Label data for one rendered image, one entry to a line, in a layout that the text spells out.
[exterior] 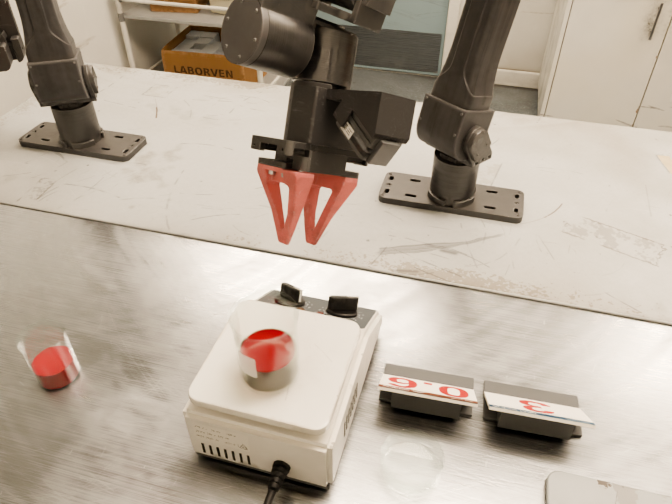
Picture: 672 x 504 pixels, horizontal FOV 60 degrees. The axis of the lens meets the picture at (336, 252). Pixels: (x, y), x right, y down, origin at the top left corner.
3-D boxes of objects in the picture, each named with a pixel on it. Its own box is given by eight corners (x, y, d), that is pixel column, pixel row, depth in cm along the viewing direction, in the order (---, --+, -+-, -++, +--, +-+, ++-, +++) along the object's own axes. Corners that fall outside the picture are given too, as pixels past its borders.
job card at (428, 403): (385, 365, 60) (387, 338, 58) (473, 380, 59) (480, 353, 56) (375, 414, 56) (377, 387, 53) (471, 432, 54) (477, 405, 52)
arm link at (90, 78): (91, 69, 85) (93, 54, 89) (26, 75, 83) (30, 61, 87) (102, 108, 89) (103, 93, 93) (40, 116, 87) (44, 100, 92)
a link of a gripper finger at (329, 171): (348, 251, 59) (364, 158, 57) (292, 251, 54) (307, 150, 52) (307, 236, 64) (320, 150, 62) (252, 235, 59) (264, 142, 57)
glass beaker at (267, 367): (297, 405, 47) (293, 337, 41) (231, 399, 47) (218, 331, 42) (307, 347, 51) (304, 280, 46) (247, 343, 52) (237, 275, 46)
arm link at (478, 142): (473, 134, 70) (503, 120, 73) (420, 108, 75) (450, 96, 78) (466, 179, 74) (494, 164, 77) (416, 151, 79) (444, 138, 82)
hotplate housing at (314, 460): (271, 305, 67) (265, 252, 62) (382, 328, 64) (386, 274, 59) (180, 480, 51) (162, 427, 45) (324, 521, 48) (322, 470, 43)
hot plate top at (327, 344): (242, 302, 56) (241, 296, 56) (363, 328, 54) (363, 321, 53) (184, 403, 47) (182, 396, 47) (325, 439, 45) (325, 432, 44)
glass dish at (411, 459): (373, 445, 53) (374, 431, 52) (431, 437, 54) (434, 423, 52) (387, 503, 49) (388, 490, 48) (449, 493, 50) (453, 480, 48)
